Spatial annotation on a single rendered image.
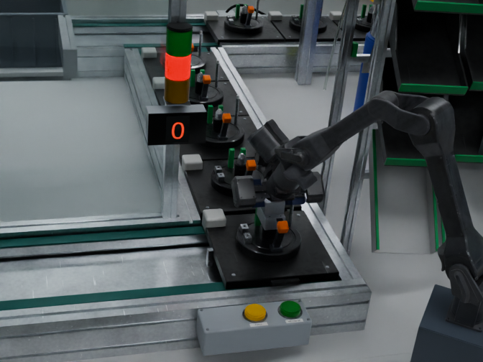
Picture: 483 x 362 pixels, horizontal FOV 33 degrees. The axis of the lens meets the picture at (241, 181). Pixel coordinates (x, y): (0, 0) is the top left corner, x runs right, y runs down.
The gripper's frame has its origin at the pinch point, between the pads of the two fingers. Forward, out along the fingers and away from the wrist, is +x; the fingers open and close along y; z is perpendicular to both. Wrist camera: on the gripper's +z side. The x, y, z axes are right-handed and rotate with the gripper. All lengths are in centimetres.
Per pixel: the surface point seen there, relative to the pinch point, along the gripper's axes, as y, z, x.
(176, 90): 19.4, 20.0, -10.6
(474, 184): -46.0, -0.7, -1.9
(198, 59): -5, 71, 69
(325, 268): -9.4, -15.5, 1.7
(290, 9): -156, 274, 358
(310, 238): -9.9, -6.9, 8.6
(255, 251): 4.3, -10.2, 3.5
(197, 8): -83, 276, 360
